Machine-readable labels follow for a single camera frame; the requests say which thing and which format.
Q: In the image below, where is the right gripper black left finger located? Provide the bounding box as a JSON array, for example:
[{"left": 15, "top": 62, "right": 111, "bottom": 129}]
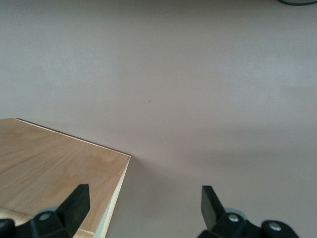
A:
[{"left": 0, "top": 183, "right": 90, "bottom": 238}]

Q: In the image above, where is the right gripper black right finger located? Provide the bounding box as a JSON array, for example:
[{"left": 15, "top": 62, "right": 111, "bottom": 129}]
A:
[{"left": 198, "top": 185, "right": 298, "bottom": 238}]

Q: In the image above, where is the oak wooden drawer cabinet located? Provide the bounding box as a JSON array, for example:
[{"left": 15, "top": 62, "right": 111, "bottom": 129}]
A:
[{"left": 0, "top": 118, "right": 131, "bottom": 238}]

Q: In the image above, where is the black looped cable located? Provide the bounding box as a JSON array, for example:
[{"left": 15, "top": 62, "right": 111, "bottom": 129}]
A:
[{"left": 275, "top": 0, "right": 317, "bottom": 6}]

